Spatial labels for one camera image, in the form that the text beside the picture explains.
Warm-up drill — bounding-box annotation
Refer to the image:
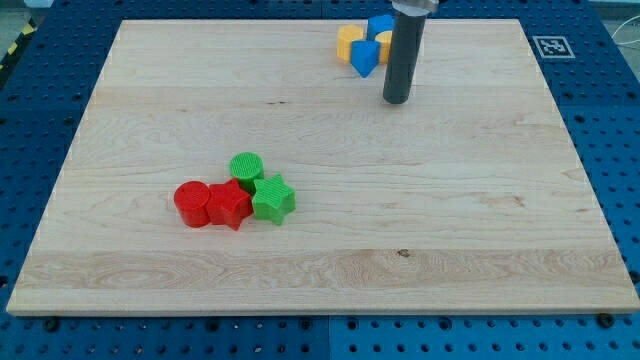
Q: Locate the white fiducial marker tag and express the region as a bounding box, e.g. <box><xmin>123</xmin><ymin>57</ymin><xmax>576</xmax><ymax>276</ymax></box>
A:
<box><xmin>532</xmin><ymin>35</ymin><xmax>575</xmax><ymax>59</ymax></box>

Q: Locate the yellow cylinder block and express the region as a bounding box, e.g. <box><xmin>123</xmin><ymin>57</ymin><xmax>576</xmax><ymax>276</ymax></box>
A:
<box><xmin>374</xmin><ymin>30</ymin><xmax>393</xmax><ymax>64</ymax></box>

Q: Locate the red cylinder block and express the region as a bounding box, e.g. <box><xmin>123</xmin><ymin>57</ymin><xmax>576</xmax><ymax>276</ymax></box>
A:
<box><xmin>174</xmin><ymin>181</ymin><xmax>210</xmax><ymax>228</ymax></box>

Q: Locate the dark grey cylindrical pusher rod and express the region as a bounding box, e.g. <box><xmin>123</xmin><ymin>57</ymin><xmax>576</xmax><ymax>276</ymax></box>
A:
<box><xmin>383</xmin><ymin>11</ymin><xmax>427</xmax><ymax>105</ymax></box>

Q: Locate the white cable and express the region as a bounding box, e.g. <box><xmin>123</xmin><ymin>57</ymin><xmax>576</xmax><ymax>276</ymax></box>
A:
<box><xmin>610</xmin><ymin>13</ymin><xmax>640</xmax><ymax>48</ymax></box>

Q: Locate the red star block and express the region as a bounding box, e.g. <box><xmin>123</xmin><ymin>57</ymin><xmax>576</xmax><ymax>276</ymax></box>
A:
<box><xmin>206</xmin><ymin>178</ymin><xmax>253</xmax><ymax>230</ymax></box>

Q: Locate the yellow black hazard tape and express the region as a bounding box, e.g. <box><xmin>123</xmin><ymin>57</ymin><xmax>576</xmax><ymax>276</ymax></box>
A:
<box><xmin>1</xmin><ymin>18</ymin><xmax>38</xmax><ymax>74</ymax></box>

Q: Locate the light wooden board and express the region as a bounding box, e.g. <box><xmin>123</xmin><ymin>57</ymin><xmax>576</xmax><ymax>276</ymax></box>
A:
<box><xmin>7</xmin><ymin>19</ymin><xmax>639</xmax><ymax>317</ymax></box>

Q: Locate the yellow pentagon block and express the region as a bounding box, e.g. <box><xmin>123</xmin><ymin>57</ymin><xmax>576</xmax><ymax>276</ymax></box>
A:
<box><xmin>336</xmin><ymin>24</ymin><xmax>365</xmax><ymax>62</ymax></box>

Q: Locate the silver metal rod mount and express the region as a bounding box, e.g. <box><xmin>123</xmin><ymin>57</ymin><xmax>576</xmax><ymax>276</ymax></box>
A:
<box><xmin>391</xmin><ymin>0</ymin><xmax>439</xmax><ymax>16</ymax></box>

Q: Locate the green star block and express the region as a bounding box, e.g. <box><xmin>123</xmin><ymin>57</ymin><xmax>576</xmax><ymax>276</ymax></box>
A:
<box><xmin>252</xmin><ymin>174</ymin><xmax>296</xmax><ymax>226</ymax></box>

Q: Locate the blue triangle block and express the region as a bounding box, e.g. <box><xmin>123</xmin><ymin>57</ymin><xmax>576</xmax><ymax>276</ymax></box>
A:
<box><xmin>350</xmin><ymin>40</ymin><xmax>381</xmax><ymax>78</ymax></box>

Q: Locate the blue cube block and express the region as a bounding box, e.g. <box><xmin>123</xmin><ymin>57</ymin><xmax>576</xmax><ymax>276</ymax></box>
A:
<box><xmin>366</xmin><ymin>14</ymin><xmax>394</xmax><ymax>41</ymax></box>

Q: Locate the green cylinder block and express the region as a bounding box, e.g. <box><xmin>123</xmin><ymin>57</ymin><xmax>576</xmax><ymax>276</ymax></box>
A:
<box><xmin>229</xmin><ymin>152</ymin><xmax>264</xmax><ymax>195</ymax></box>

